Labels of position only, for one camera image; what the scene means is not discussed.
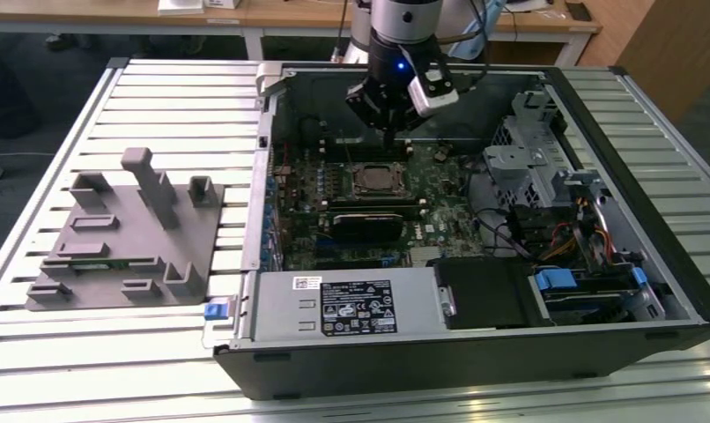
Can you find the small black desk item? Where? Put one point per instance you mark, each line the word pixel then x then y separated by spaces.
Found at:
pixel 578 11

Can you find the blue disk carrier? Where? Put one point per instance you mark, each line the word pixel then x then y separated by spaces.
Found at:
pixel 551 279

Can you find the grey case latch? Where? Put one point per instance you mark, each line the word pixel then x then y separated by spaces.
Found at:
pixel 268 79

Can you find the wooden desk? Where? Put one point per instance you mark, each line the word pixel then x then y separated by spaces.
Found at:
pixel 96 15

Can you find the grey power supply unit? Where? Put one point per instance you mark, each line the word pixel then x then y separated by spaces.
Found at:
pixel 284 308

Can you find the plain white box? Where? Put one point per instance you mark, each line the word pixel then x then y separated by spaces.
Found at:
pixel 181 6

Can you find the green motherboard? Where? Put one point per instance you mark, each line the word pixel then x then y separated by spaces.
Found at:
pixel 448 211

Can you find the black PC case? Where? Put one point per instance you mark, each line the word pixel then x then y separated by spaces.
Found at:
pixel 390 370

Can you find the wooden cabinet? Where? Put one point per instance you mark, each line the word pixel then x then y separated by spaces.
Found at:
pixel 683 44

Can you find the silver disk bay bracket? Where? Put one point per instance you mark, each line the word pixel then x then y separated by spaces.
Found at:
pixel 616 220

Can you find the CPU socket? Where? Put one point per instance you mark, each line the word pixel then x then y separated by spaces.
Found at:
pixel 349 193

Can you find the white labelled box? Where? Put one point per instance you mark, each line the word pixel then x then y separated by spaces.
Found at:
pixel 223 3

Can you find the grey parts rack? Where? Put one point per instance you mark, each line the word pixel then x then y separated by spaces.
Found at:
pixel 137 247

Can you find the black graphics card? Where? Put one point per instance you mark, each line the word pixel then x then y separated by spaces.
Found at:
pixel 367 227

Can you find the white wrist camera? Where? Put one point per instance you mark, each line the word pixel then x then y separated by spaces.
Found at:
pixel 434 97

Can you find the green RAM stick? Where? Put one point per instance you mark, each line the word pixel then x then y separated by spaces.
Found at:
pixel 111 263

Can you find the small silver heatsink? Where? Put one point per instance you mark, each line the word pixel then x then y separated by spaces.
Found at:
pixel 426 256

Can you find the black plastic shroud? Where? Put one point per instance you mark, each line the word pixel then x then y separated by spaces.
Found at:
pixel 484 295

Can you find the metal drive cage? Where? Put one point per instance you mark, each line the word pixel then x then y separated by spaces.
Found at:
pixel 519 163

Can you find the black RAM slot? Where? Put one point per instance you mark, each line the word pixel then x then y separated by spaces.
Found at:
pixel 370 156
pixel 372 208
pixel 372 202
pixel 370 147

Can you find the blue latch tab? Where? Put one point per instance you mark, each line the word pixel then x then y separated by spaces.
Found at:
pixel 215 310

